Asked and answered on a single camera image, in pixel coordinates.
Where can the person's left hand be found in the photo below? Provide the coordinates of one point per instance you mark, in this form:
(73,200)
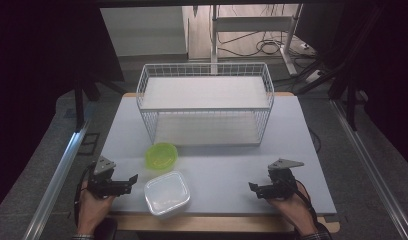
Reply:
(92,210)

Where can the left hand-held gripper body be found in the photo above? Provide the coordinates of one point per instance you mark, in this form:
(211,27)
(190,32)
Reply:
(103,186)

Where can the black square floor frame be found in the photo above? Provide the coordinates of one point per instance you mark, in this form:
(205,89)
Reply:
(88,144)

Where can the black metal stand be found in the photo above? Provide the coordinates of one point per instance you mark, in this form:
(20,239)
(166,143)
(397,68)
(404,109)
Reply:
(350,86)
(80,100)

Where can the person's right hand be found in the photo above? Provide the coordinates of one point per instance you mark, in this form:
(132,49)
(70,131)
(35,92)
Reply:
(293,210)

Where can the aluminium rail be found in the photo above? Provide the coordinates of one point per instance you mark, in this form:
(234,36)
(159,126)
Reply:
(372,170)
(58,180)

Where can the white power strip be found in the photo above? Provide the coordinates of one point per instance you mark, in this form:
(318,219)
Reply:
(314,76)

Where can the white desk frame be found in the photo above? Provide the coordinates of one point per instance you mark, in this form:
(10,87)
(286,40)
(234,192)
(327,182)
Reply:
(253,25)

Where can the person's leg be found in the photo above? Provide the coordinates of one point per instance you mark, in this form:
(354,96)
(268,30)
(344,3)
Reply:
(104,229)

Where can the white square plastic container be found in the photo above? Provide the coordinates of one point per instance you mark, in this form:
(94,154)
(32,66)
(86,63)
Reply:
(167,193)

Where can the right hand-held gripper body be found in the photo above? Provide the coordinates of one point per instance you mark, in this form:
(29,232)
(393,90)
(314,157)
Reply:
(282,181)

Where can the white cabinet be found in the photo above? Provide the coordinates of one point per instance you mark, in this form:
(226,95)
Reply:
(143,31)

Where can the dark curtain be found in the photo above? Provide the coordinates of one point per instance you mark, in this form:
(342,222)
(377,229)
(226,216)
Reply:
(38,83)
(388,66)

